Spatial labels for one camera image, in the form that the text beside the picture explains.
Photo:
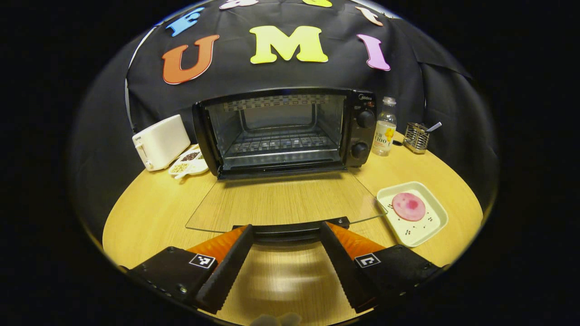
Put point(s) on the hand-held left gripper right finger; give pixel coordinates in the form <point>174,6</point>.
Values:
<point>346,274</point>

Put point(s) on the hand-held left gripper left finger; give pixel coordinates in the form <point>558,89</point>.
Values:
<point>226,274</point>

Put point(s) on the white square plate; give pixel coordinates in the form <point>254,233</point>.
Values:
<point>421,231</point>

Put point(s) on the pink round food slice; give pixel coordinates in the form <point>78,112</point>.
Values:
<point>408,207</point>

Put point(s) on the black electric oven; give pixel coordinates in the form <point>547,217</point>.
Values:
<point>358,136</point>

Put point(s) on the white divided dish with grains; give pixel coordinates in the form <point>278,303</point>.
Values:
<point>188,164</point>

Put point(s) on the clear bottle with yellow label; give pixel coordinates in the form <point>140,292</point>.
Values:
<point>384,136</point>

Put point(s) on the white toaster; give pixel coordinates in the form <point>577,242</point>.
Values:
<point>161,142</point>

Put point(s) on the silver spoon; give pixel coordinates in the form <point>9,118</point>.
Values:
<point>434,127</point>

